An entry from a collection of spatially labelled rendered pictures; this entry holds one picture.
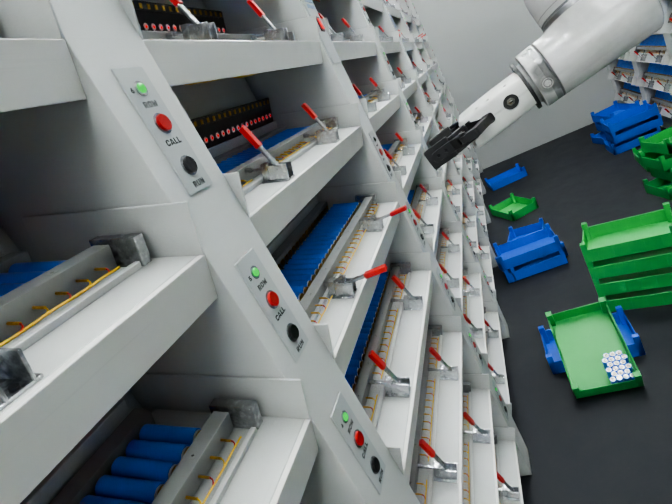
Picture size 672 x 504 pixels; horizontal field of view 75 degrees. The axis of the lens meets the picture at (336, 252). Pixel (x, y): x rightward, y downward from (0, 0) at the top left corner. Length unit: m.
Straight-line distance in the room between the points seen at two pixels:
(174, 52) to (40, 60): 0.17
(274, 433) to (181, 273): 0.19
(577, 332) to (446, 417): 0.94
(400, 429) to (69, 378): 0.51
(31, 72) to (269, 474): 0.37
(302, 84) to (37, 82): 0.74
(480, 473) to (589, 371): 0.75
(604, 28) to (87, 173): 0.61
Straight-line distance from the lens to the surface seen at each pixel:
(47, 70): 0.41
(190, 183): 0.43
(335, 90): 1.05
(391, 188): 1.07
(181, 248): 0.42
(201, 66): 0.58
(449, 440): 0.95
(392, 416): 0.73
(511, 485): 1.38
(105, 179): 0.44
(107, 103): 0.42
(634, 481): 1.52
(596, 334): 1.83
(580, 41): 0.69
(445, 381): 1.08
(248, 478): 0.45
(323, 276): 0.69
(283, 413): 0.48
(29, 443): 0.30
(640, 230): 2.09
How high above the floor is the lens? 1.19
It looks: 16 degrees down
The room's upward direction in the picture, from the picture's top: 29 degrees counter-clockwise
